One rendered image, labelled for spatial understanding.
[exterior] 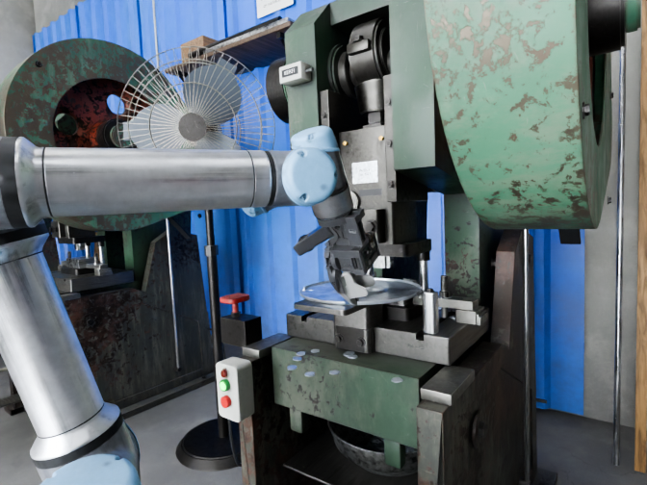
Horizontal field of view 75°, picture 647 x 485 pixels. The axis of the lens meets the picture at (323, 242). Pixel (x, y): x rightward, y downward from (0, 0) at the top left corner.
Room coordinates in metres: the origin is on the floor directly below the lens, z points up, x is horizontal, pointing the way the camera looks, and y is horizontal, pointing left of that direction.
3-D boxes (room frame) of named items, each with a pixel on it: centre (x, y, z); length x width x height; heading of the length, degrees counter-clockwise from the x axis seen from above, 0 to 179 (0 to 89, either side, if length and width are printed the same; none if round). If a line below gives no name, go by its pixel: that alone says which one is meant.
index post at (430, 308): (0.90, -0.22, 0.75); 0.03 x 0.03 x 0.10; 54
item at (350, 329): (0.96, -0.05, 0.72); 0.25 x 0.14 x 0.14; 144
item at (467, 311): (1.00, -0.29, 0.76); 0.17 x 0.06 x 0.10; 54
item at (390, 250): (1.11, -0.16, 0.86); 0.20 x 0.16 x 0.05; 54
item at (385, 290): (1.00, -0.08, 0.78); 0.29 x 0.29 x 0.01
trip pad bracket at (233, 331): (1.10, 0.23, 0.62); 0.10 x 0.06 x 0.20; 54
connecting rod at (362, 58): (1.10, -0.16, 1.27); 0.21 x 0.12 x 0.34; 144
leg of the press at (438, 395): (1.06, -0.46, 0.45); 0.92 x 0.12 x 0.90; 144
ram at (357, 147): (1.07, -0.13, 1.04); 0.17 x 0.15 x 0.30; 144
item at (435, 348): (1.10, -0.16, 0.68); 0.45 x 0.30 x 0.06; 54
